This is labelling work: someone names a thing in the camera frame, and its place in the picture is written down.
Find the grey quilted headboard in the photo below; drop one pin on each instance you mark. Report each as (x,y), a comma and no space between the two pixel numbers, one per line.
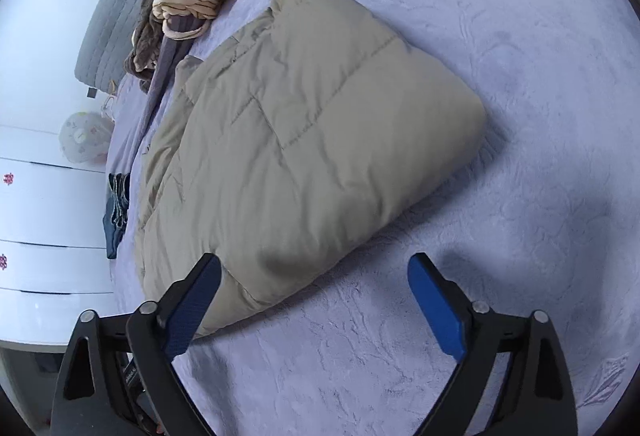
(115,16)

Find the brown quilted garment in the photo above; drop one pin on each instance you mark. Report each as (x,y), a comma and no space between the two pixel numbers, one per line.
(150,36)

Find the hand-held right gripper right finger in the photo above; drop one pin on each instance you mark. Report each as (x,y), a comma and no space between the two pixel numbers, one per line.
(437,311)

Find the white plastic-wrapped fan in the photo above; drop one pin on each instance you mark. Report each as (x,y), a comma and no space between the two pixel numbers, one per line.
(85,138)

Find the white wardrobe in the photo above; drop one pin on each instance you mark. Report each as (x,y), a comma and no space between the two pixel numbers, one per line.
(45,216)

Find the beige puffer jacket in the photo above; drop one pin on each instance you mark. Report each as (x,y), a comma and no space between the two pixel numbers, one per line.
(300,141)

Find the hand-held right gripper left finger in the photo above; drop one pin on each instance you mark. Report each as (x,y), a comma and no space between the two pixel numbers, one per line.
(192,311)

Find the folded blue jeans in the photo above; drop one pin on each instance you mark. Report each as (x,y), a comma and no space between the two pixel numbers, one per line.
(117,216)

